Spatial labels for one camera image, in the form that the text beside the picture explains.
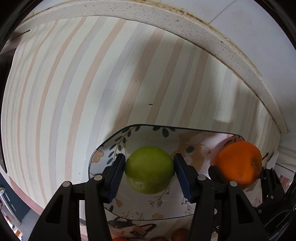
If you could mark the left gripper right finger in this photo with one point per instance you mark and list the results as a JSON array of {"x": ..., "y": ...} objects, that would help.
[{"x": 221, "y": 208}]

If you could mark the small red tomato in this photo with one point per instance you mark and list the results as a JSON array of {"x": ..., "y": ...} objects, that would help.
[{"x": 180, "y": 235}]

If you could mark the green apple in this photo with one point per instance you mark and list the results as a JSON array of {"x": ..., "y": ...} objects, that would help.
[{"x": 149, "y": 170}]

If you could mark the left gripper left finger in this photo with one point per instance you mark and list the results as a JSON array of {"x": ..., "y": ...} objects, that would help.
[{"x": 60, "y": 219}]

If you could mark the floral oval plate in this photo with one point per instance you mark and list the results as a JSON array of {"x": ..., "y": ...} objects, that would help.
[{"x": 138, "y": 208}]

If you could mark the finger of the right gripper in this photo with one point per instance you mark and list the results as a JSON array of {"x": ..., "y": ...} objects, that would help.
[
  {"x": 271, "y": 188},
  {"x": 216, "y": 176}
]

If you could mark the striped cat table mat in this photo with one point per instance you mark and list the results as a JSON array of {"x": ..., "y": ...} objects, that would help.
[{"x": 82, "y": 90}]

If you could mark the large orange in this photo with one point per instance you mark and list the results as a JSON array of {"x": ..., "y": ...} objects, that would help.
[{"x": 240, "y": 162}]

